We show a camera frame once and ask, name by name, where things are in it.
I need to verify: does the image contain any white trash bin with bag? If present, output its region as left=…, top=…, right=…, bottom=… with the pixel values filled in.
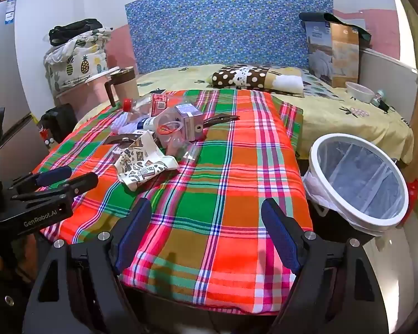
left=302, top=133, right=410, bottom=247

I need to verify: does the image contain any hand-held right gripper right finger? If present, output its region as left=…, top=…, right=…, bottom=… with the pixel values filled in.
left=261, top=198, right=387, bottom=334

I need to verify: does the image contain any white waste bin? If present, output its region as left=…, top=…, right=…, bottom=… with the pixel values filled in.
left=302, top=143, right=405, bottom=220

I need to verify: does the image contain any dark cloth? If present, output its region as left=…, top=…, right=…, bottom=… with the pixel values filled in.
left=299, top=11, right=372, bottom=47

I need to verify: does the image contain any clear plastic cup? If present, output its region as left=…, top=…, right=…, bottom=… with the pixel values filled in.
left=167, top=137, right=201, bottom=162

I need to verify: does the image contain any white yoghurt cup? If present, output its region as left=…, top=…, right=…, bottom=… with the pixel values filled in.
left=137, top=116, right=161, bottom=133

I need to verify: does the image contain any brown snack wrapper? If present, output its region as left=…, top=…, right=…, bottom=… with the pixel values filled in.
left=203, top=114, right=241, bottom=127
left=103, top=133, right=140, bottom=147

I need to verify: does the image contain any red carton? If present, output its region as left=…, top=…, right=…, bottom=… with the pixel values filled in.
left=150, top=92, right=169, bottom=117

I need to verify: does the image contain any red plastic bag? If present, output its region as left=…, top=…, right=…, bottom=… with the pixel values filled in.
left=406, top=177, right=418, bottom=209

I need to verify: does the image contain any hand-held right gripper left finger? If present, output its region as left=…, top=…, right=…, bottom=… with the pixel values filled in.
left=23, top=198, right=152, bottom=334

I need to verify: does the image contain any beige mug with brown handle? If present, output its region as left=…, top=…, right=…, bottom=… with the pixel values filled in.
left=104, top=66, right=140, bottom=108

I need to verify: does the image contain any black bag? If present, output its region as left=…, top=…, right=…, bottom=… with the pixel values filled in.
left=49, top=18, right=103, bottom=46

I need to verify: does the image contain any white knitted cloth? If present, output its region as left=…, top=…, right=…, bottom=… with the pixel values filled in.
left=111, top=113, right=140, bottom=134

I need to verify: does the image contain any pineapple-print fabric bundle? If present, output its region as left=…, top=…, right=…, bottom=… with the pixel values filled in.
left=43, top=28, right=114, bottom=93

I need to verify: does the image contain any blue floral headboard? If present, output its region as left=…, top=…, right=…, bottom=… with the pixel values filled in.
left=125, top=0, right=335, bottom=74

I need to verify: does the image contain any plaid blanket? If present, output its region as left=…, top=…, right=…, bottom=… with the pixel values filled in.
left=33, top=89, right=314, bottom=315

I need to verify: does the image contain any clear bottle with red cap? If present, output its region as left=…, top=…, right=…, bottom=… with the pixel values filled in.
left=122, top=95, right=161, bottom=122

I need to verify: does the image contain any purple carton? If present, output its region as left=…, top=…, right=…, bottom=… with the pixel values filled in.
left=176, top=104, right=205, bottom=143

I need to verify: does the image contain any white bowl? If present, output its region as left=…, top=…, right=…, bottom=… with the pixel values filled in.
left=345, top=81, right=375, bottom=104

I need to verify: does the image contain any pink plastic bin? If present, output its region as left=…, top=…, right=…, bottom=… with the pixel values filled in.
left=56, top=70, right=121, bottom=112

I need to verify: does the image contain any quilt packaging box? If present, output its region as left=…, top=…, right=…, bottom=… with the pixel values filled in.
left=308, top=20, right=361, bottom=88

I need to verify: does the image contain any patterned paper bag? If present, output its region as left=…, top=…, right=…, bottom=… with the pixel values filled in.
left=113, top=130, right=180, bottom=192

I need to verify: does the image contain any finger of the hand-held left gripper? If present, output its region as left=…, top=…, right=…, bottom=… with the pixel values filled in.
left=12, top=166, right=72, bottom=190
left=10, top=172, right=99, bottom=202

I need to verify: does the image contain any grey refrigerator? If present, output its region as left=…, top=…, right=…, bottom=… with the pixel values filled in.
left=0, top=0, right=49, bottom=181

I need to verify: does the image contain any yellow pineapple-print bed sheet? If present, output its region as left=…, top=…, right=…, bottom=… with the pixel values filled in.
left=73, top=63, right=414, bottom=164

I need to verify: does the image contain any brown polka dot pillow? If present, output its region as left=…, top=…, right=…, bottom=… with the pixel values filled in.
left=209, top=63, right=305, bottom=98

